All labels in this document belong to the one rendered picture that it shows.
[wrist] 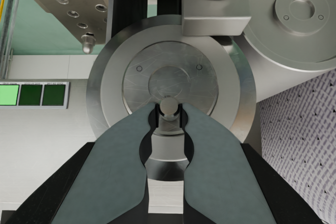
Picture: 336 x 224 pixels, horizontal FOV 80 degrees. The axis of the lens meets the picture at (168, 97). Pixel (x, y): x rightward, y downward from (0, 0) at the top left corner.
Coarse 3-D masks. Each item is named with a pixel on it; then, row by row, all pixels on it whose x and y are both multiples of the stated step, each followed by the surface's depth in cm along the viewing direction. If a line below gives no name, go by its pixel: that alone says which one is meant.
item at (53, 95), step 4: (48, 88) 51; (52, 88) 51; (56, 88) 51; (60, 88) 51; (44, 92) 51; (48, 92) 51; (52, 92) 51; (56, 92) 51; (60, 92) 51; (44, 96) 51; (48, 96) 51; (52, 96) 51; (56, 96) 51; (60, 96) 51; (44, 100) 51; (48, 100) 51; (52, 100) 51; (56, 100) 51; (60, 100) 50; (44, 104) 50; (48, 104) 50; (52, 104) 50; (56, 104) 50; (60, 104) 50
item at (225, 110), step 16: (144, 32) 18; (160, 32) 17; (176, 32) 17; (128, 48) 17; (208, 48) 17; (112, 64) 17; (224, 64) 17; (112, 80) 17; (224, 80) 16; (112, 96) 16; (224, 96) 16; (112, 112) 16; (128, 112) 16; (224, 112) 16; (160, 144) 16; (176, 144) 16; (160, 160) 15; (176, 160) 15
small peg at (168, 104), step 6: (168, 96) 13; (162, 102) 12; (168, 102) 12; (174, 102) 12; (162, 108) 12; (168, 108) 12; (174, 108) 12; (162, 114) 12; (168, 114) 12; (174, 114) 12; (168, 120) 14
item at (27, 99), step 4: (24, 88) 51; (28, 88) 51; (32, 88) 51; (36, 88) 51; (40, 88) 51; (24, 92) 51; (28, 92) 51; (32, 92) 51; (36, 92) 51; (20, 96) 51; (24, 96) 51; (28, 96) 51; (32, 96) 51; (36, 96) 51; (20, 100) 51; (24, 100) 51; (28, 100) 51; (32, 100) 51; (36, 100) 51; (20, 104) 51; (24, 104) 51; (28, 104) 51; (32, 104) 51; (36, 104) 50
